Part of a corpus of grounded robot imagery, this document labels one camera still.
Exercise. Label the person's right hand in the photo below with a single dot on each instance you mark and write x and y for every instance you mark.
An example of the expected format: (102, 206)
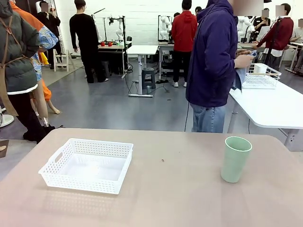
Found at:
(242, 62)

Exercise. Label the person's left hand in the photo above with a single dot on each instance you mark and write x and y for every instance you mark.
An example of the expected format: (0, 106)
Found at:
(243, 51)

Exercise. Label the blue cloth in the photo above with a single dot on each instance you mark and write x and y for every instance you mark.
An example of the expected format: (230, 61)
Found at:
(239, 78)

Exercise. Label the light green cup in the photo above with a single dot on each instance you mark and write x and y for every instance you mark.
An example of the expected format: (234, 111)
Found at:
(234, 163)

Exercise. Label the white perforated plastic basket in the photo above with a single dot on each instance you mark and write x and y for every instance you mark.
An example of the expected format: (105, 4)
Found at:
(94, 186)

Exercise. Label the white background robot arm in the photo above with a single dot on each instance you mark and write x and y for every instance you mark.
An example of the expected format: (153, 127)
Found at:
(242, 26)
(164, 26)
(120, 30)

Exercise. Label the small white box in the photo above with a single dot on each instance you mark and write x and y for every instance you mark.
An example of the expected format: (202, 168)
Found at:
(260, 68)

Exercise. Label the person in black holding phone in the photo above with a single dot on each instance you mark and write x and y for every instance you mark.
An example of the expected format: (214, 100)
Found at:
(260, 24)

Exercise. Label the person in purple hoodie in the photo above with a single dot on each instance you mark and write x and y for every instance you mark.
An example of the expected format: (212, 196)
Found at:
(210, 59)

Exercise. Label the person in dark red sweater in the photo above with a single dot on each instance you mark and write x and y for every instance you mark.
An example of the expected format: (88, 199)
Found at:
(281, 33)

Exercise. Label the person in white shirt seated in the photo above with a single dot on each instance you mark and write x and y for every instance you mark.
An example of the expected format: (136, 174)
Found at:
(298, 30)

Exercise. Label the person in red hoodie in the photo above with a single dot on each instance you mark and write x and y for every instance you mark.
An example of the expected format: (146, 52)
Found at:
(183, 30)

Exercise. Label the grey plastic stool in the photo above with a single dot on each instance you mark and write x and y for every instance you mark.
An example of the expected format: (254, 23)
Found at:
(148, 78)

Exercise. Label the white standing desk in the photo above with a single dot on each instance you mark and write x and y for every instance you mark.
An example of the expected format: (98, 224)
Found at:
(142, 49)

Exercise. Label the wooden top desk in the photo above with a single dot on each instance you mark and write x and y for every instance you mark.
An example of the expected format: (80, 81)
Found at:
(111, 47)

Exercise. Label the small red cup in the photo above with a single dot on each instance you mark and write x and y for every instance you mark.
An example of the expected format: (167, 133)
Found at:
(110, 44)
(103, 44)

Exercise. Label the person in black sweater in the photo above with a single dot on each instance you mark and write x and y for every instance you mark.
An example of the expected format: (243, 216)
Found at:
(84, 35)

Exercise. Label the white wooden step stool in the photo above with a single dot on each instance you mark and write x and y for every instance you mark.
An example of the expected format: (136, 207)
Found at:
(60, 55)

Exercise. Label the mannequin in orange and blue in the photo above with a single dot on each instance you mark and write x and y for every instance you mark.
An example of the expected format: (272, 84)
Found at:
(48, 37)

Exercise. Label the person in black taking photo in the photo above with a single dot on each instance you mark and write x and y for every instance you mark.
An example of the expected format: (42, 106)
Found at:
(48, 23)

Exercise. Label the person in green jacket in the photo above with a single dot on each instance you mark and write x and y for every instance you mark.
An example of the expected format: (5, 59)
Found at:
(16, 59)

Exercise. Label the white round fan base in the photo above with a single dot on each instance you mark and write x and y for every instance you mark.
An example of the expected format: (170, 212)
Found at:
(6, 120)

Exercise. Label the dark brown board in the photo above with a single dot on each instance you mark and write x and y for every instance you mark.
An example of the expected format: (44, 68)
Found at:
(3, 145)

